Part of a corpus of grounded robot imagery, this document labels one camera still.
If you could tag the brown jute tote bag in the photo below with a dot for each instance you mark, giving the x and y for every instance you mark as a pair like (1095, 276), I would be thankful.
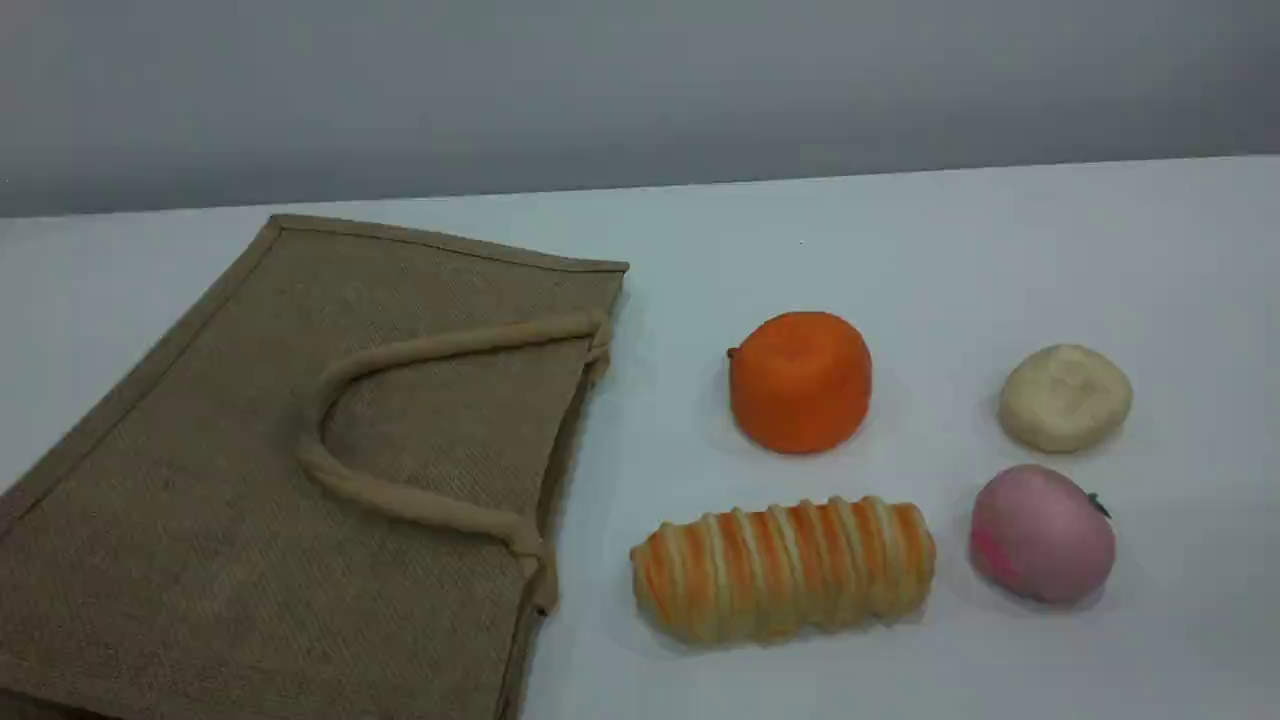
(250, 480)

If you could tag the orange toy fruit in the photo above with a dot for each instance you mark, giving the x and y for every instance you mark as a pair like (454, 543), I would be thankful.
(800, 385)

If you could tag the striped long bread loaf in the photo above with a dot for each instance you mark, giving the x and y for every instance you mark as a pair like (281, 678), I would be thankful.
(785, 570)

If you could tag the cream round bun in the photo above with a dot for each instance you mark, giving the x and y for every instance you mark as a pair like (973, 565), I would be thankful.
(1065, 398)

